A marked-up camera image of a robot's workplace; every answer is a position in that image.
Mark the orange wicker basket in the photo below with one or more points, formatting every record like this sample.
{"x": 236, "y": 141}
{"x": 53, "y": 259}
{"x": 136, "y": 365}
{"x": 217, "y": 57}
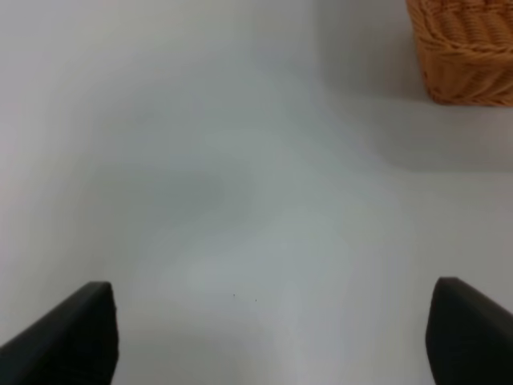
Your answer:
{"x": 464, "y": 50}

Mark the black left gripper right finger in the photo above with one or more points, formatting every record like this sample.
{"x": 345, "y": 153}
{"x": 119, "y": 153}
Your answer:
{"x": 468, "y": 336}

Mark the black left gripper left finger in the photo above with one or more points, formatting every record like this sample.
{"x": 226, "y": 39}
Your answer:
{"x": 77, "y": 342}

